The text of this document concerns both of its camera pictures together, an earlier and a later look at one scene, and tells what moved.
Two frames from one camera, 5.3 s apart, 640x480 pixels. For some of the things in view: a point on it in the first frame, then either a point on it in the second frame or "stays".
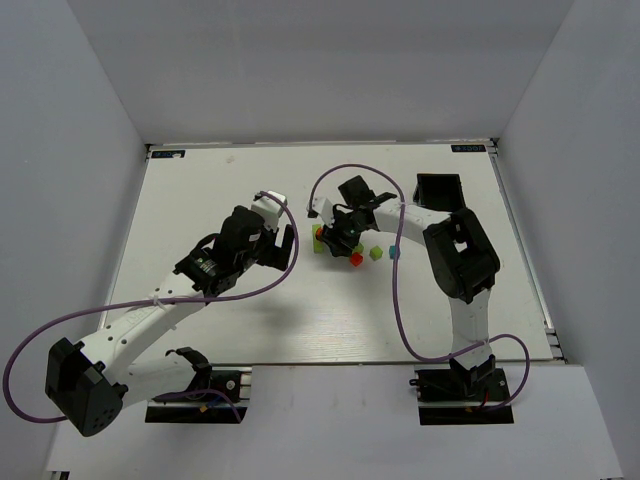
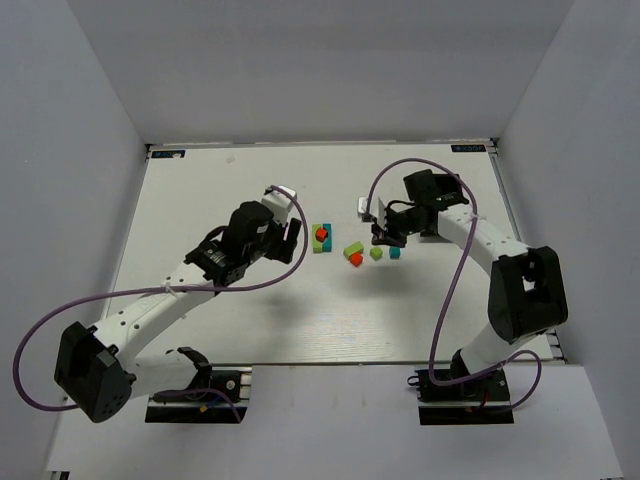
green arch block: x=317 y=245 stays
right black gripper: x=338 y=240 to x=382 y=235
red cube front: x=356 y=259 stays
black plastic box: x=442 y=191 stays
